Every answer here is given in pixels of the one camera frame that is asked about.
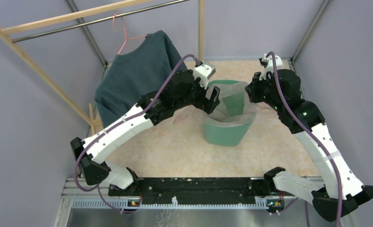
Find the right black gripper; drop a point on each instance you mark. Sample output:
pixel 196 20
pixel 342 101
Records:
pixel 252 88

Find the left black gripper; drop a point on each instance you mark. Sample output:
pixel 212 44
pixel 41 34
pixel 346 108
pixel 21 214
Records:
pixel 203 103

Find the pink plastic trash bag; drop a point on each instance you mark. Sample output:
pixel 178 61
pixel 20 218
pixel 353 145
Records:
pixel 234 109

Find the green plastic trash bin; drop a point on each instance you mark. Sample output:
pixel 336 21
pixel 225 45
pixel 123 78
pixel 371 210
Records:
pixel 225 136

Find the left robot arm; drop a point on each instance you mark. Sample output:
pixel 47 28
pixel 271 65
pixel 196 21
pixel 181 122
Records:
pixel 183 88

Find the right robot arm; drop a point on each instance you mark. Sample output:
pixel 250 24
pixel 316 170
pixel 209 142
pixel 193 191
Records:
pixel 340 192

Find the dark teal t-shirt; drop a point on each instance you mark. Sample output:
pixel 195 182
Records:
pixel 135 74

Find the pink clothes hanger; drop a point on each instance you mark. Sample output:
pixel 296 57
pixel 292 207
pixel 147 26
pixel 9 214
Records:
pixel 126 37

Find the metal hanging rod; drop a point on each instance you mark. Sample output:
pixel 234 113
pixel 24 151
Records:
pixel 81 25

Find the wooden clothes rack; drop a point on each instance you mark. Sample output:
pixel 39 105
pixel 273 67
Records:
pixel 28 106

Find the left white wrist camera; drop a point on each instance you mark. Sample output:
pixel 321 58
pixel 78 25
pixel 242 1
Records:
pixel 204 72

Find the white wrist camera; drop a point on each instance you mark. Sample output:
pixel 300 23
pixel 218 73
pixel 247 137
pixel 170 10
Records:
pixel 204 72
pixel 269 63

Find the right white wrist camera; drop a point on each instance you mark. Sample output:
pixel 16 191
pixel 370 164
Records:
pixel 269 63

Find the aluminium frame post right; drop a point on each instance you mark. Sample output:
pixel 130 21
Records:
pixel 310 30

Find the aluminium frame post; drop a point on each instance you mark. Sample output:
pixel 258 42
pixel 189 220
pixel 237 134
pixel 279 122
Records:
pixel 310 30
pixel 88 35

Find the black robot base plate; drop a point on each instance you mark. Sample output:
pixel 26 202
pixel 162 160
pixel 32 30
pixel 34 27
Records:
pixel 197 191

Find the white toothed cable rail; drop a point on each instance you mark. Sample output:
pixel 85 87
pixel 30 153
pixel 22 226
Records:
pixel 129 204

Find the aluminium frame post left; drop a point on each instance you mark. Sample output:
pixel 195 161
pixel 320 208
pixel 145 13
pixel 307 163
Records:
pixel 88 35

